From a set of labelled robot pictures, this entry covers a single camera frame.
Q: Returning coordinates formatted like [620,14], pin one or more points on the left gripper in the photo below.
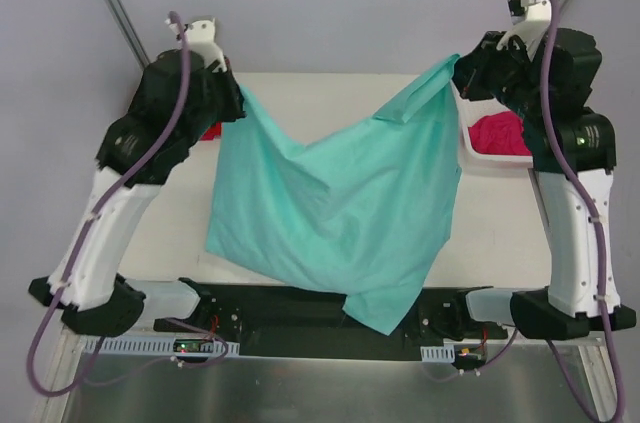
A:
[228,94]

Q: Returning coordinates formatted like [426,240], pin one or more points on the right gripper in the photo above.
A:
[470,73]

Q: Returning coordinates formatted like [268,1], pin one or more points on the white plastic basket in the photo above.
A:
[469,113]

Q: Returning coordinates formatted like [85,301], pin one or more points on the teal t shirt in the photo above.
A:
[362,212]

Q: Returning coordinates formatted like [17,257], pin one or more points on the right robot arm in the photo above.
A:
[574,155]

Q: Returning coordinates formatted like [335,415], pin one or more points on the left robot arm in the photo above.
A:
[95,300]

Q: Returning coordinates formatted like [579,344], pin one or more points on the folded red t shirt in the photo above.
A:
[212,133]

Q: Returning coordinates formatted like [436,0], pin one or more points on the pink t shirt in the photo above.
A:
[499,134]

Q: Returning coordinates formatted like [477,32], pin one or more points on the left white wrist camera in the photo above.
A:
[205,53]

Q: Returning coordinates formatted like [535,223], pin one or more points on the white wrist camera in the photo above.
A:
[530,21]
[205,53]

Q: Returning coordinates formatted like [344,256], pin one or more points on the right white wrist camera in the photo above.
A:
[530,21]

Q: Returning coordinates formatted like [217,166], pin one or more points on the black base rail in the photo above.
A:
[280,321]

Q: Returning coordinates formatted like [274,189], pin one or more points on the left white cable duct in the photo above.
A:
[169,346]

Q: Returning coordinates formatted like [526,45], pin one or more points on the white cable duct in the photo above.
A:
[444,354]
[169,346]

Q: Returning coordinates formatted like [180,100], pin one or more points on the right white cable duct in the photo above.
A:
[444,354]

